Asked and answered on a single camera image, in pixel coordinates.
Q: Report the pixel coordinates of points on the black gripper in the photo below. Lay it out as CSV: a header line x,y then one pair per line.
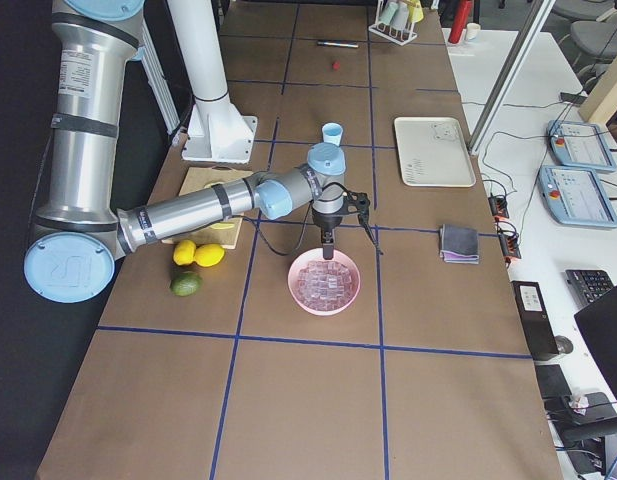
x,y
326,223

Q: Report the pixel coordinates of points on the light blue cup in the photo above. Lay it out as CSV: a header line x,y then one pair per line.
x,y
332,133

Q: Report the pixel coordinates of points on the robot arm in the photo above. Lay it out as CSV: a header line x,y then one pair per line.
x,y
104,149

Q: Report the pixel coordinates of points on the pile of ice cubes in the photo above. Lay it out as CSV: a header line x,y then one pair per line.
x,y
325,285

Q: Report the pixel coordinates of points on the grey cup on rack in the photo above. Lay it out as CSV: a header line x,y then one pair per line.
x,y
400,18

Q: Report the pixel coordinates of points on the mint green cup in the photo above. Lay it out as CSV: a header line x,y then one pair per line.
x,y
388,11

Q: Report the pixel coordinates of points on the yellow cup on rack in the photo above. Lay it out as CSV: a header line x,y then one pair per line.
x,y
415,9

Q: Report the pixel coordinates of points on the white paper cup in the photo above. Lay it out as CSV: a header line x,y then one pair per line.
x,y
472,30

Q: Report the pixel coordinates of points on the pink bowl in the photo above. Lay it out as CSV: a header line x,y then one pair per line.
x,y
316,255

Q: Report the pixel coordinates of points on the wooden cutting board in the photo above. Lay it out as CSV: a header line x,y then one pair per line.
x,y
224,233

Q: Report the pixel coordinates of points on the lower yellow lemon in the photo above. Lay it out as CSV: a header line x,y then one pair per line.
x,y
208,255

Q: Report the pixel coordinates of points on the yellow lemon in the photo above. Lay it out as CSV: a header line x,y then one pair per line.
x,y
184,253
208,255

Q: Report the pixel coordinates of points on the grey folded cloth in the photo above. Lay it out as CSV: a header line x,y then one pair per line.
x,y
459,245

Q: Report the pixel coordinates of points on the cream bear tray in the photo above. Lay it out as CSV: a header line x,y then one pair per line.
x,y
432,152

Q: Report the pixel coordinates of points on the upper yellow lemon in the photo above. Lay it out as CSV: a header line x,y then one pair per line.
x,y
184,253

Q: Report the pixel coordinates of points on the orange black usb hub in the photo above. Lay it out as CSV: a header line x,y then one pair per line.
x,y
499,207

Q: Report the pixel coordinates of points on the steel muddler black tip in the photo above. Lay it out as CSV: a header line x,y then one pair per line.
x,y
337,44

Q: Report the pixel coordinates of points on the black box device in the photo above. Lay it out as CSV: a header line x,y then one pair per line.
x,y
534,320

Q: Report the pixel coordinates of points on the lower teach pendant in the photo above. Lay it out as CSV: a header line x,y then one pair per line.
x,y
575,196

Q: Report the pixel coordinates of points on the teach pendant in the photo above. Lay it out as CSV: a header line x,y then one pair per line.
x,y
575,196
580,144

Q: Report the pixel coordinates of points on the black computer mouse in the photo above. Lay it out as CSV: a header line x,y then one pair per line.
x,y
564,345

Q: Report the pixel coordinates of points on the black keyboard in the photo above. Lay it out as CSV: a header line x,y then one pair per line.
x,y
588,285

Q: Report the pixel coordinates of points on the upper teach pendant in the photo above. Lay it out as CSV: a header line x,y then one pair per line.
x,y
580,144

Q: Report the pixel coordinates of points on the red bottle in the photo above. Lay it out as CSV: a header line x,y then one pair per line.
x,y
462,12

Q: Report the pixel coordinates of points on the black laptop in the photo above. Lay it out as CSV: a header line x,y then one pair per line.
x,y
597,324

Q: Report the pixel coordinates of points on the black phone on desk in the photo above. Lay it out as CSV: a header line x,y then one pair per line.
x,y
575,99

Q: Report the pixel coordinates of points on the grey office chair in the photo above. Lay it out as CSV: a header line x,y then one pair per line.
x,y
593,30

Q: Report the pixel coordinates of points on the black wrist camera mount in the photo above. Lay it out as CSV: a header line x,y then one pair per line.
x,y
355,203

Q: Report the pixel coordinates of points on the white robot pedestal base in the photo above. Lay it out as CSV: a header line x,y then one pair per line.
x,y
217,131

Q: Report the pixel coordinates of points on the white wire cup rack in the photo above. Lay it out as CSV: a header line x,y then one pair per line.
x,y
388,33

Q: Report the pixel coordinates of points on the aluminium frame post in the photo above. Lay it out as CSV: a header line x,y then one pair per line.
x,y
539,12

